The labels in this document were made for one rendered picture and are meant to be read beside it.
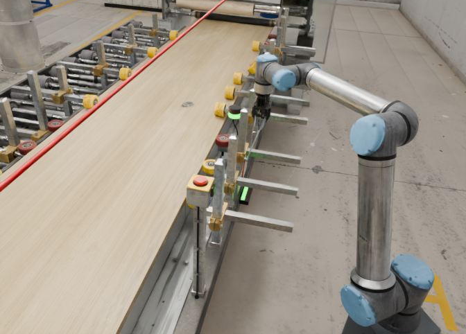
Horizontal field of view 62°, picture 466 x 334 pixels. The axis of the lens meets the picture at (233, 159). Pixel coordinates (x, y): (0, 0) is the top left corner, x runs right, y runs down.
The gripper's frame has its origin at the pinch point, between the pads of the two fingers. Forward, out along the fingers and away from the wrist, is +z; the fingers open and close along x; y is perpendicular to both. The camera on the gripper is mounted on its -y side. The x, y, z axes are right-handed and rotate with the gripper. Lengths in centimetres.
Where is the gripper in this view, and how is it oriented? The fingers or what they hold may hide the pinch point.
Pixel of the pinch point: (259, 127)
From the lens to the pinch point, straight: 193.2
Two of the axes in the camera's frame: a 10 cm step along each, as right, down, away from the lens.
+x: 9.8, 1.7, -1.4
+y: -2.1, 5.2, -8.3
